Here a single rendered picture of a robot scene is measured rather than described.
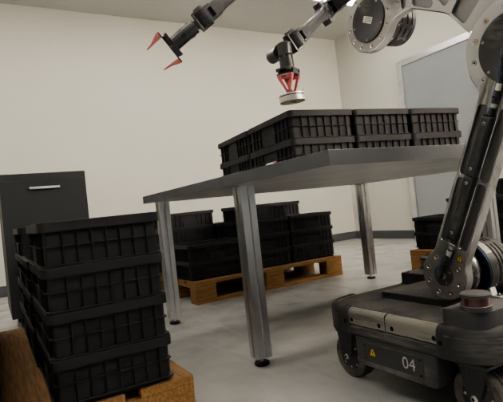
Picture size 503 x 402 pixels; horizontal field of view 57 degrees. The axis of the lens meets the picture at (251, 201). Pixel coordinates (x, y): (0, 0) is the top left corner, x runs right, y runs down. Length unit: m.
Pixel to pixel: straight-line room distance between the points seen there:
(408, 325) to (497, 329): 0.22
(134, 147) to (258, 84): 1.80
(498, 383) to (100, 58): 4.76
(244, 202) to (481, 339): 0.88
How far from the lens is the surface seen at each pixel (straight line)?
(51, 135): 5.02
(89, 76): 5.23
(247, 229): 1.68
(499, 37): 1.29
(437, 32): 5.72
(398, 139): 2.08
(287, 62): 1.93
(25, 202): 2.86
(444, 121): 2.29
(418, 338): 1.31
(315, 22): 2.16
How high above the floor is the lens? 0.58
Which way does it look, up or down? 1 degrees up
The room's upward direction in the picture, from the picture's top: 6 degrees counter-clockwise
